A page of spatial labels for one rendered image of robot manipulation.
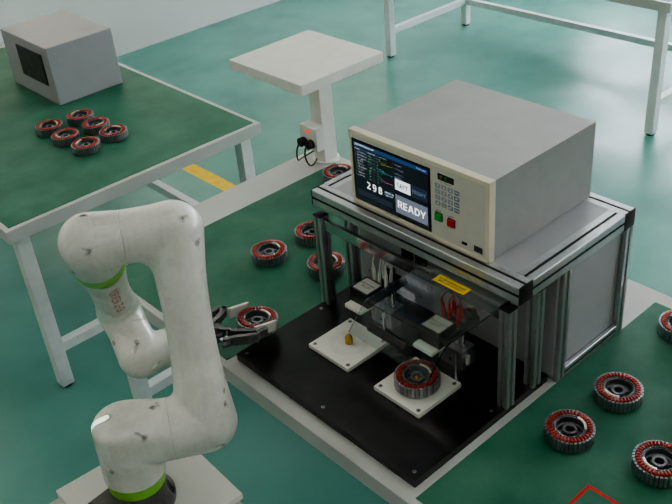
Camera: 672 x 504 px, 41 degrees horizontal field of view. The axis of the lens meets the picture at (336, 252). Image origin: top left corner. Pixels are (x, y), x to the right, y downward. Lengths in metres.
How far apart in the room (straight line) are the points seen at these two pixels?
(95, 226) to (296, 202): 1.34
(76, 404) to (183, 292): 1.81
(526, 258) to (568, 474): 0.48
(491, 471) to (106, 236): 0.96
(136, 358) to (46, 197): 1.33
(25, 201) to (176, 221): 1.65
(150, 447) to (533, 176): 1.00
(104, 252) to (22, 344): 2.21
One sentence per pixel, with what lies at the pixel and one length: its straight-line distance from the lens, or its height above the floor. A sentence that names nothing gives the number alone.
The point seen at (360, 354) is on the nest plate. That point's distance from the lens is 2.29.
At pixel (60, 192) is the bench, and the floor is 0.75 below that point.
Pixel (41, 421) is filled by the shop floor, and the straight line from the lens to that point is 3.55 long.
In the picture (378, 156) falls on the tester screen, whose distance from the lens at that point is 2.12.
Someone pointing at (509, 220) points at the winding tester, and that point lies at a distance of 2.01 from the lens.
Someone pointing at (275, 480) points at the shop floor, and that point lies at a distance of 3.08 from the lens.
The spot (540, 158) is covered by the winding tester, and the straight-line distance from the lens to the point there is 2.03.
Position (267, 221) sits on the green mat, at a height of 0.75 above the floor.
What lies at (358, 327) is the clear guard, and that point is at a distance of 1.98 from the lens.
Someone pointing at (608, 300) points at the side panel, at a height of 0.87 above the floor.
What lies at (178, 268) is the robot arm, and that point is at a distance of 1.79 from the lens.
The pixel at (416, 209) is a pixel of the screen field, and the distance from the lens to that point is 2.10.
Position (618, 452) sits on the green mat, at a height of 0.75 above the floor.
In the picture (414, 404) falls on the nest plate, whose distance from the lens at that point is 2.14.
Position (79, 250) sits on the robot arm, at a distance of 1.79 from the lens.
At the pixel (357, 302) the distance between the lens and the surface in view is 2.29.
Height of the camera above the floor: 2.24
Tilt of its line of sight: 33 degrees down
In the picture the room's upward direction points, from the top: 5 degrees counter-clockwise
